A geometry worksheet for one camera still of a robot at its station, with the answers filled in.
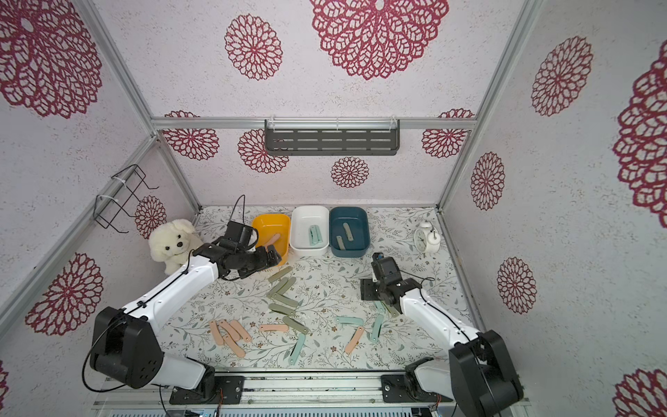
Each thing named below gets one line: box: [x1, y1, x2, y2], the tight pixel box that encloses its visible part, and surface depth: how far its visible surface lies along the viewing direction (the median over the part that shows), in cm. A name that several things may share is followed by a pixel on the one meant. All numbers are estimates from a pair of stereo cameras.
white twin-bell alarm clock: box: [413, 221, 442, 254], surface depth 100 cm
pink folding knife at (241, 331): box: [230, 319, 252, 343], surface depth 86 cm
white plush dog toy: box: [148, 218, 204, 275], surface depth 89 cm
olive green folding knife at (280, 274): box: [267, 265, 294, 283], surface depth 102 cm
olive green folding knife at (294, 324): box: [282, 316, 310, 334], surface depth 88 cm
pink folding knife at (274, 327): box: [259, 324, 289, 331], surface depth 87 cm
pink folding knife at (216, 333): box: [210, 320, 224, 346], surface depth 87 cm
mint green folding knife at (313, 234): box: [309, 225, 319, 246], surface depth 111 cm
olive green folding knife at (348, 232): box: [343, 222, 355, 242], surface depth 112 cm
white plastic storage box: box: [290, 205, 330, 258], surface depth 112 cm
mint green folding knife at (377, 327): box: [371, 314, 384, 344], surface depth 87 cm
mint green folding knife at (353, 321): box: [334, 316, 364, 326], surface depth 89 cm
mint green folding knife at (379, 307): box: [373, 300, 387, 315], surface depth 91 cm
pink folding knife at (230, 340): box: [222, 333, 246, 358], surface depth 83 cm
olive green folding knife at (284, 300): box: [270, 292, 299, 308], surface depth 94 cm
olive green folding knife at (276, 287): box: [265, 277, 289, 298], surface depth 97 cm
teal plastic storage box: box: [329, 206, 370, 259], surface depth 111 cm
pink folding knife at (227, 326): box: [218, 318, 241, 342], surface depth 86 cm
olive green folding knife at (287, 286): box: [276, 276, 297, 296], surface depth 97 cm
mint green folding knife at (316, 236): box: [310, 224, 324, 245], surface depth 111 cm
